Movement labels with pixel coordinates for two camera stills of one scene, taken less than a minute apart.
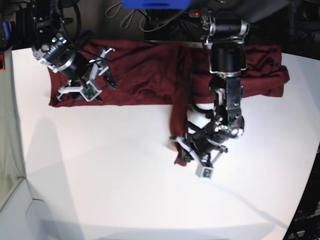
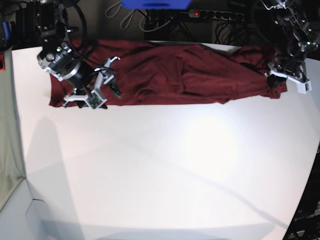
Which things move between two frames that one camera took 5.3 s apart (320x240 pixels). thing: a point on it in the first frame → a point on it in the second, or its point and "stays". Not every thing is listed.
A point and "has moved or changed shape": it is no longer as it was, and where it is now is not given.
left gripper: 74,91 → 96,98
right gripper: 202,158 → 273,80
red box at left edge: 2,62 stays
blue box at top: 155,4 stays
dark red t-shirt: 173,74 has moved or changed shape
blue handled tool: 7,29 stays
